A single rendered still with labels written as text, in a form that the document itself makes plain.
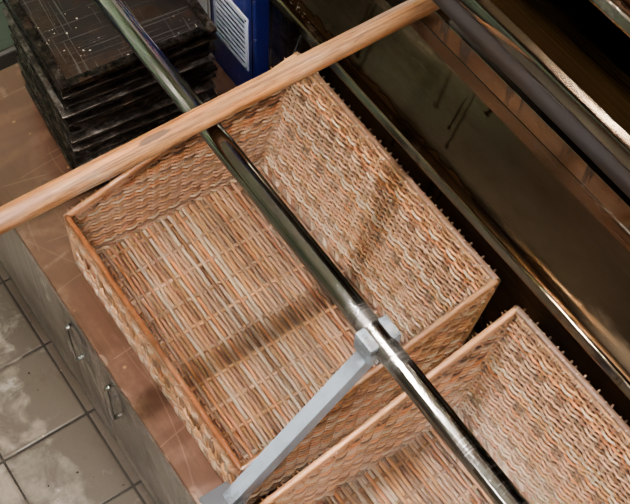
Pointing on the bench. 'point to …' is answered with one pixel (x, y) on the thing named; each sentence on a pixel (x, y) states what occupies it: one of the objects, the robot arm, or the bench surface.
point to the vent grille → (232, 29)
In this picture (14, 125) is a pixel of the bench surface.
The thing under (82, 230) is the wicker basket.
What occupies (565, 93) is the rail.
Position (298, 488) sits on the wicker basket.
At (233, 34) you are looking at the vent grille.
